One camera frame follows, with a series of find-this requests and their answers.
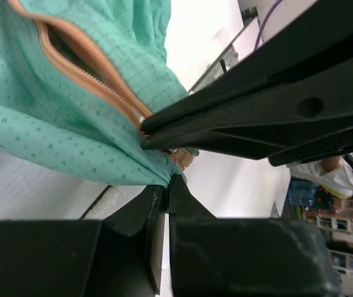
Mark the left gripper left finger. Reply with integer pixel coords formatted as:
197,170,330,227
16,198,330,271
0,186,164,296

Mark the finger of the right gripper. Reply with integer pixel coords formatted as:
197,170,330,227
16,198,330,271
142,1,353,134
142,58,353,166

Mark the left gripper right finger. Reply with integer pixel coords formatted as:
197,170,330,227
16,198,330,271
169,174,341,296

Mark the silver zipper slider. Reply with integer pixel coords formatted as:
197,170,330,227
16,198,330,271
162,148,177,155

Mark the orange and teal jacket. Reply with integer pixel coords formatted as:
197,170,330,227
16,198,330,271
0,1,198,186

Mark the person in white shirt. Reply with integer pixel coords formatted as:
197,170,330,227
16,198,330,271
289,156,353,199

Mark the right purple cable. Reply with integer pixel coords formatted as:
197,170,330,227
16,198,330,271
253,0,285,50

